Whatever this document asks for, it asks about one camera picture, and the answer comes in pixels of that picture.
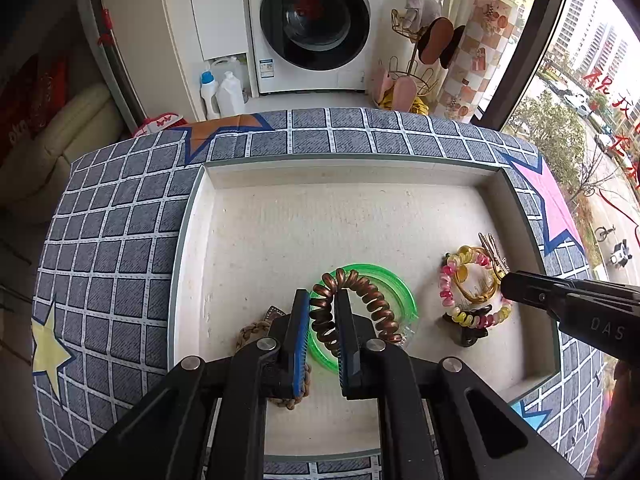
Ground red window stickers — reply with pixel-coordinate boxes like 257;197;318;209
582;67;640;181

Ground gold wire slipper rack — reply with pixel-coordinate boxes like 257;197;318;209
390;7;451;111

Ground white detergent bottle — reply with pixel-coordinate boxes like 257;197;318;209
217;71;247;117

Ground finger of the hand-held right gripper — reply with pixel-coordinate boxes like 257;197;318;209
501;270;571;321

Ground white washing machine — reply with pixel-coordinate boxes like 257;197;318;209
245;0;393;98

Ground clear plastic jug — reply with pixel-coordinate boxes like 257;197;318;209
210;56;242;86

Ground pink checkered curtain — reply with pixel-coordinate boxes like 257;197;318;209
435;0;521;121

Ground white slippers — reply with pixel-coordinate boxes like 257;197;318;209
405;0;442;23

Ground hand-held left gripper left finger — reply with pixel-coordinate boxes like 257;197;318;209
62;288;312;480

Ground black star-shaped hair claw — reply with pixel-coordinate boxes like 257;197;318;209
442;305;493;348

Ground green plastic bracelet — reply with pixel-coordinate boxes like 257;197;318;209
306;262;419;373

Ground white bottle with blue cap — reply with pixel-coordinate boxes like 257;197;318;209
200;71;221;121

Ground silver rhinestone hair clip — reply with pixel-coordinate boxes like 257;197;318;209
477;232;508;273

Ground brown braided hair tie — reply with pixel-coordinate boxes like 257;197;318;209
236;321;313;408

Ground yellow beaded hair tie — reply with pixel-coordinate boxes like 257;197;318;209
452;245;501;306

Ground grey checked star blanket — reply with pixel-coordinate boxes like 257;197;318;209
30;107;608;480

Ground brown slippers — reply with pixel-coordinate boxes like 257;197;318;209
417;17;466;68

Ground white cabinet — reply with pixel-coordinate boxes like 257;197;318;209
186;0;251;61

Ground grey door frame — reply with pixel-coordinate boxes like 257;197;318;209
75;0;148;133

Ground pink yellow spiral hair tie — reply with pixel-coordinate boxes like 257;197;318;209
439;246;513;331

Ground beige sofa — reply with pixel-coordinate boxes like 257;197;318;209
0;82;126;223

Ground green trees outside window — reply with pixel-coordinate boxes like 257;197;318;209
505;90;591;201

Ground brown spiral hair tie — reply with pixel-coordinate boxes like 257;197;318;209
309;268;403;348

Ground red cushion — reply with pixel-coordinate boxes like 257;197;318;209
0;55;68;161

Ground pink slippers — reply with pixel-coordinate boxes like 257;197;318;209
370;60;416;111

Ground person's right forearm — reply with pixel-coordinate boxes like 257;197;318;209
611;360;640;461

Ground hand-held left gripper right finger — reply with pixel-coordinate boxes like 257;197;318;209
334;289;583;480

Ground red and white cloth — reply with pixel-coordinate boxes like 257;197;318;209
132;112;188;137

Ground dark window frame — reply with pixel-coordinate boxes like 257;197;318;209
477;0;573;131

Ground white shallow tray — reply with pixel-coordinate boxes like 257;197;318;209
167;155;563;463

